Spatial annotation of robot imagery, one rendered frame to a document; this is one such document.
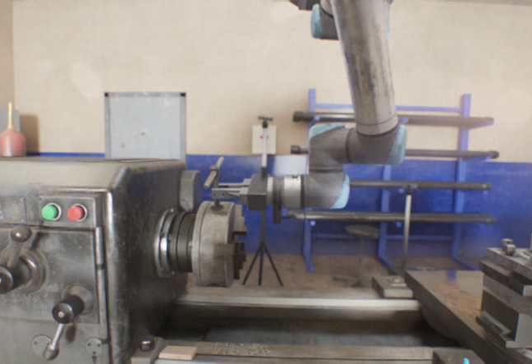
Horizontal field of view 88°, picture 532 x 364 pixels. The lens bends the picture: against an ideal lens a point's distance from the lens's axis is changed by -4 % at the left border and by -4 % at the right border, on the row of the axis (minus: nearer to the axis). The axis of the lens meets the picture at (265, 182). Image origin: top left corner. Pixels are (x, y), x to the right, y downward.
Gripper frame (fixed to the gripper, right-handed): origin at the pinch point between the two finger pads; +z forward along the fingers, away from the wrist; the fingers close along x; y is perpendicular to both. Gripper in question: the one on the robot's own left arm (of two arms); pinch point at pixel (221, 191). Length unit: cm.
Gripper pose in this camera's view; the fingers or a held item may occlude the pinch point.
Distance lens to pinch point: 80.1
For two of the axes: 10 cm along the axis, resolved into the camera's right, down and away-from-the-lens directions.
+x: -0.9, 4.1, -9.1
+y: -0.4, -9.1, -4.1
